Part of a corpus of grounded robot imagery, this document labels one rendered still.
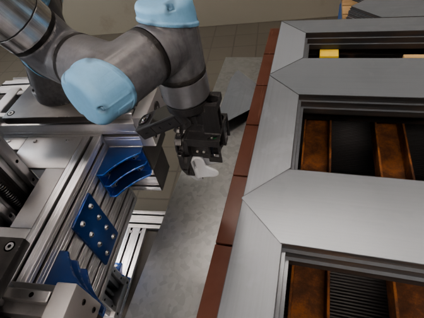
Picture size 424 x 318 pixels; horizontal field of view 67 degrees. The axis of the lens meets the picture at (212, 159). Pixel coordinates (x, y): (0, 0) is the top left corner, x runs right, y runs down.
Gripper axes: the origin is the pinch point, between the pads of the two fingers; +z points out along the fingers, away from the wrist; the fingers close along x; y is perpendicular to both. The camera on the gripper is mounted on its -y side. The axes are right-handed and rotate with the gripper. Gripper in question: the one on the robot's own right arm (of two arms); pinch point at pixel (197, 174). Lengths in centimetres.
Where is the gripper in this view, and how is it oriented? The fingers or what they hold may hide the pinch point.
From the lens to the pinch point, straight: 66.4
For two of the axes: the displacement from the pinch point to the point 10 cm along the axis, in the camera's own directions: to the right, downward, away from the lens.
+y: 9.6, 0.8, -2.6
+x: 2.3, -7.4, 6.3
